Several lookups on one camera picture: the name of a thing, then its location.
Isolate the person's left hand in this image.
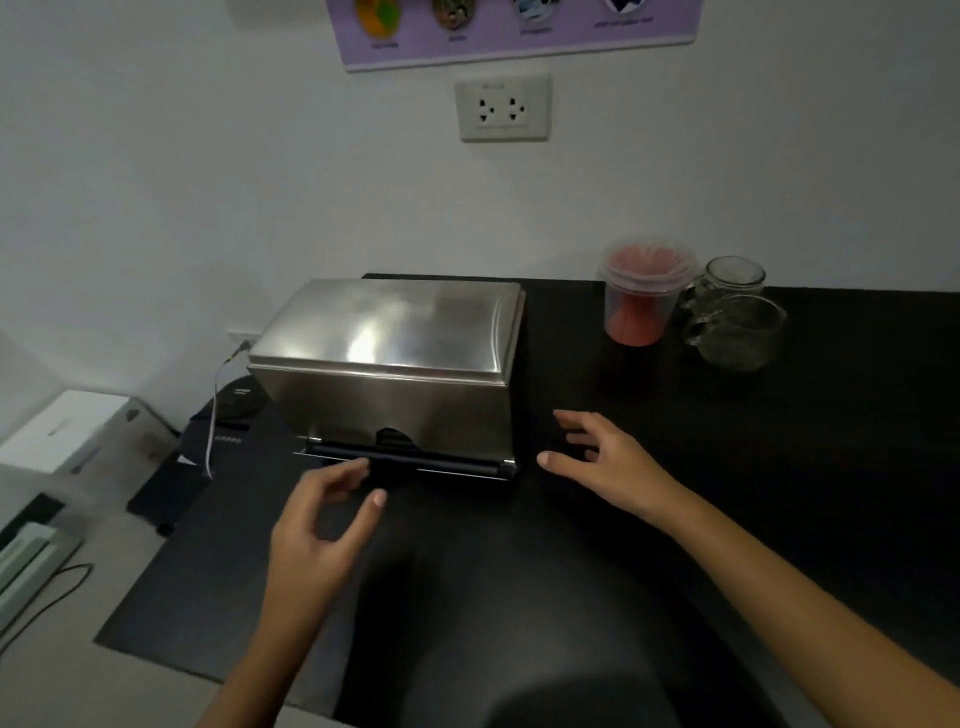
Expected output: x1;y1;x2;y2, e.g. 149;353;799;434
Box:
261;458;389;613

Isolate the white cable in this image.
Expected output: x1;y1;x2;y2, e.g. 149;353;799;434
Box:
202;341;250;481

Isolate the white wall power outlet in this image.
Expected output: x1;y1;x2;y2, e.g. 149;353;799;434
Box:
453;72;552;143

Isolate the pale green flat device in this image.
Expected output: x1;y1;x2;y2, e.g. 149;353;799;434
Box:
0;519;85;635

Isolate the white cardboard box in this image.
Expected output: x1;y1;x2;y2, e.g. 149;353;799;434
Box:
0;388;155;478

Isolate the black flat device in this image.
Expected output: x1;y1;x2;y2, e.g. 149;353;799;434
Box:
125;411;256;537

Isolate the bundle of red straws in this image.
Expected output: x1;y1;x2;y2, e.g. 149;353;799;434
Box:
606;243;693;347

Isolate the clear glass jar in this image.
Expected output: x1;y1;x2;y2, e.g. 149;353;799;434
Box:
681;255;768;313

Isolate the person's right hand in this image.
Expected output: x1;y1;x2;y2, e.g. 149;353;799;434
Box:
536;408;681;527

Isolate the black cable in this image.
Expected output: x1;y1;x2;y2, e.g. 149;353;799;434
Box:
0;562;94;648

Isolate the clear glass measuring pitcher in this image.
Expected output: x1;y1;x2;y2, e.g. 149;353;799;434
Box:
682;293;787;374

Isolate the clear plastic cup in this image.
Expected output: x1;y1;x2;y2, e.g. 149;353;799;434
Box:
599;234;702;348

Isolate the stainless steel dispenser box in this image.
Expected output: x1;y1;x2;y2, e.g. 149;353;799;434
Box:
246;278;527;483

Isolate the person's right forearm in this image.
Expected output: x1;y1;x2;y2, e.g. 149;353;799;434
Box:
646;483;960;728

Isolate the person's left forearm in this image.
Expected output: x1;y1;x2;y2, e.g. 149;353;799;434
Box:
193;596;340;728

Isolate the purple wall poster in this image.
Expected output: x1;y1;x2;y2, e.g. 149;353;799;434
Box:
325;0;705;73

